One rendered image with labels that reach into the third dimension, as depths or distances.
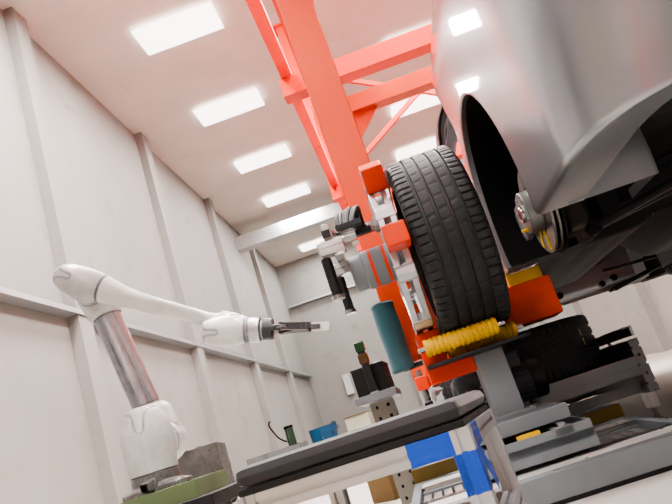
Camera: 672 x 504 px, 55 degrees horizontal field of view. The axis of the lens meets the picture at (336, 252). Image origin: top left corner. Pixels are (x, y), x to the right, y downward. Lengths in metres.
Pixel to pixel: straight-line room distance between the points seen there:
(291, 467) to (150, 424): 1.29
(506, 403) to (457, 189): 0.71
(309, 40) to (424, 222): 1.41
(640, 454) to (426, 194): 0.93
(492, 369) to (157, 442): 1.10
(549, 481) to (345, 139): 1.70
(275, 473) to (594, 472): 1.10
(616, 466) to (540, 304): 0.99
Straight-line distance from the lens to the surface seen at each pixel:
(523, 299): 2.73
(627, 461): 1.91
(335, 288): 2.14
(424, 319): 2.16
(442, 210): 2.03
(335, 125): 2.96
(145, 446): 2.21
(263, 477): 0.99
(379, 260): 2.26
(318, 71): 3.09
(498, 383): 2.24
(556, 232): 2.25
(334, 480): 0.95
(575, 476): 1.89
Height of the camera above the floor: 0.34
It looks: 15 degrees up
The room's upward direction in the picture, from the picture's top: 18 degrees counter-clockwise
